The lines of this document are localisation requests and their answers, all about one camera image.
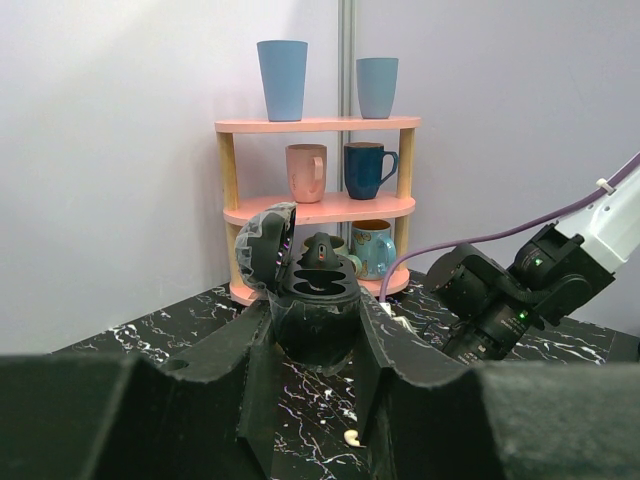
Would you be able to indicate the white earbud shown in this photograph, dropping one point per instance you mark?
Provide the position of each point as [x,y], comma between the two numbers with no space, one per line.
[351,438]

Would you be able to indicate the right blue plastic cup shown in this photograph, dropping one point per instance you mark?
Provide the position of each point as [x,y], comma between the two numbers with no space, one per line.
[376,79]

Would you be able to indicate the green ceramic mug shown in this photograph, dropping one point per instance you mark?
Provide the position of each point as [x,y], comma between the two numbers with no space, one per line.
[340,248]

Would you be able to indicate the black earbud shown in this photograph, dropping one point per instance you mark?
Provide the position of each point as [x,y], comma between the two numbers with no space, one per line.
[321,252]

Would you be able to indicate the blue plastic cup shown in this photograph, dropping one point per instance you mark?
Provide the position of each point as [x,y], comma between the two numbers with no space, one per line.
[283,73]
[376,79]

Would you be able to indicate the black earbud charging case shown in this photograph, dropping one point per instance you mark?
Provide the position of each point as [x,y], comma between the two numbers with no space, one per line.
[315,313]

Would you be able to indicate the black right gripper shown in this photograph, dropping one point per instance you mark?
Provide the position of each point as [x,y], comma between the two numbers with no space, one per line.
[490,336]

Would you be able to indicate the left blue plastic cup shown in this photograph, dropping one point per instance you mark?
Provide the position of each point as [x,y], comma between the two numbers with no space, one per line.
[283,73]

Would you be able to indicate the pink mug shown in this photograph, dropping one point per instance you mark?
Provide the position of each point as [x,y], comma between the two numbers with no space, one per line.
[306,169]

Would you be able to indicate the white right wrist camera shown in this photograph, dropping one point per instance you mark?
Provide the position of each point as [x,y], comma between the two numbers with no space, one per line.
[399,319]

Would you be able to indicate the light blue mug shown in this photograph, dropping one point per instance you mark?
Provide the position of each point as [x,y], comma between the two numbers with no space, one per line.
[372,244]

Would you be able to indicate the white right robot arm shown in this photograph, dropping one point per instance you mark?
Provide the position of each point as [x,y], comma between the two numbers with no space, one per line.
[560,269]

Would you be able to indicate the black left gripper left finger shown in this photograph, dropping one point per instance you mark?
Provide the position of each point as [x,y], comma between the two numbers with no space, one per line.
[202,414]

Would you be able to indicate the pink three-tier shelf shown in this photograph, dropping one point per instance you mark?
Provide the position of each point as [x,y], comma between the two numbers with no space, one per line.
[335,207]

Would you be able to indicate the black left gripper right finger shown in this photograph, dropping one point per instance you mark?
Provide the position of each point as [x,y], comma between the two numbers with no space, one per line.
[423,415]

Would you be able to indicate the dark blue mug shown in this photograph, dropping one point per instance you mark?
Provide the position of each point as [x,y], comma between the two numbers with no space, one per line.
[363,168]

